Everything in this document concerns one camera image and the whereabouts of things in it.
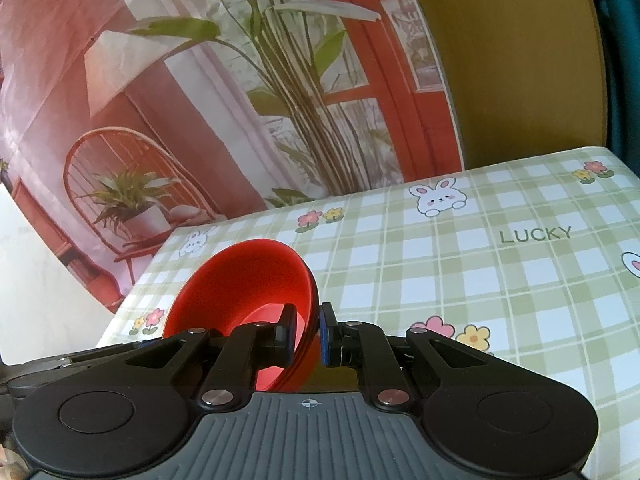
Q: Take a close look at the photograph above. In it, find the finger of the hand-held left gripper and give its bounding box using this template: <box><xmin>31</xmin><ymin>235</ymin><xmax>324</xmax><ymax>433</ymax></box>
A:
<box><xmin>62</xmin><ymin>341</ymin><xmax>168</xmax><ymax>369</ymax></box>

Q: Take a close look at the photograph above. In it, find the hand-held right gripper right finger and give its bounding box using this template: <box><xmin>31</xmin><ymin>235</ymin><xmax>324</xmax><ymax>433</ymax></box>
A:
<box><xmin>320</xmin><ymin>302</ymin><xmax>493</xmax><ymax>406</ymax></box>

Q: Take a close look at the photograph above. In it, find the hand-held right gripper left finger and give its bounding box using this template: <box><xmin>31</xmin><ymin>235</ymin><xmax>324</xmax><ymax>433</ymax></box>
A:
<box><xmin>125</xmin><ymin>304</ymin><xmax>297</xmax><ymax>408</ymax></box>

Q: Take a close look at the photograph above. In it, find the red plastic bowl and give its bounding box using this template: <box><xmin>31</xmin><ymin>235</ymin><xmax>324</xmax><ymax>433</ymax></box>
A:
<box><xmin>162</xmin><ymin>240</ymin><xmax>312</xmax><ymax>391</ymax></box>
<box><xmin>270</xmin><ymin>260</ymin><xmax>319</xmax><ymax>394</ymax></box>

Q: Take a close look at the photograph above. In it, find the checked bunny tablecloth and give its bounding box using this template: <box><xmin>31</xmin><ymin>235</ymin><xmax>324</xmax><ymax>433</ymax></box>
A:
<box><xmin>97</xmin><ymin>146</ymin><xmax>640</xmax><ymax>480</ymax></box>

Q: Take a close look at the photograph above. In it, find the printed backdrop cloth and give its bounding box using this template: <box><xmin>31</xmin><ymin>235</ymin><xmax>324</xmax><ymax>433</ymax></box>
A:
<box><xmin>0</xmin><ymin>0</ymin><xmax>463</xmax><ymax>316</ymax></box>

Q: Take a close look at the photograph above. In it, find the brown cardboard board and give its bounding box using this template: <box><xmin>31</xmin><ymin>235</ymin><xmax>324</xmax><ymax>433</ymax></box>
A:
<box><xmin>400</xmin><ymin>0</ymin><xmax>613</xmax><ymax>171</ymax></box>

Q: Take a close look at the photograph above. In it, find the teal curtain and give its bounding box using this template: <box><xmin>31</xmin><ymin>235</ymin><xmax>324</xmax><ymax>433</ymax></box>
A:
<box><xmin>582</xmin><ymin>0</ymin><xmax>640</xmax><ymax>178</ymax></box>

